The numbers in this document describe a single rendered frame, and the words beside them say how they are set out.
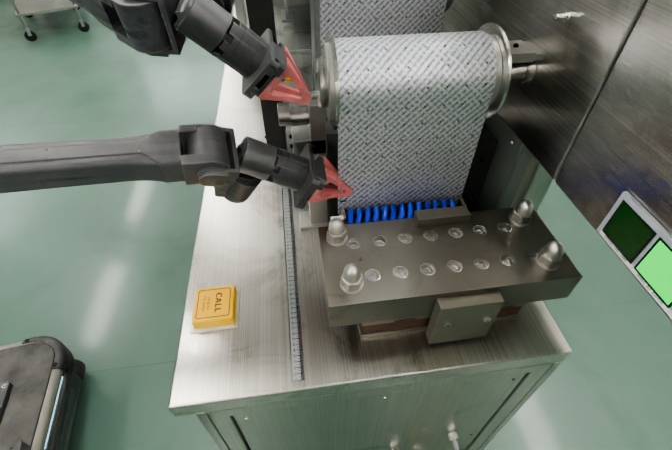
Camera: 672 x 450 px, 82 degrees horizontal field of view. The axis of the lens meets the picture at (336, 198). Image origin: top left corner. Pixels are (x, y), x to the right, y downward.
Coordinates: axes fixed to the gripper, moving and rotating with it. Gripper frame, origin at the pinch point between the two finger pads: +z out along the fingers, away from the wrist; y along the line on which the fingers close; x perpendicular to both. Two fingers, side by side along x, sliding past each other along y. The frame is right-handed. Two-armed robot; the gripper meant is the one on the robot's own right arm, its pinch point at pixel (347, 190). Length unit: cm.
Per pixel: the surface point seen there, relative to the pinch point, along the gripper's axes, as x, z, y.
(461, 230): 5.7, 18.5, 8.2
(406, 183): 5.8, 8.8, 0.3
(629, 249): 23.5, 21.0, 25.5
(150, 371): -129, -8, -23
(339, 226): -1.7, -2.0, 7.9
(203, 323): -26.9, -15.5, 13.5
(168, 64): -150, -44, -305
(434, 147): 14.2, 8.4, 0.2
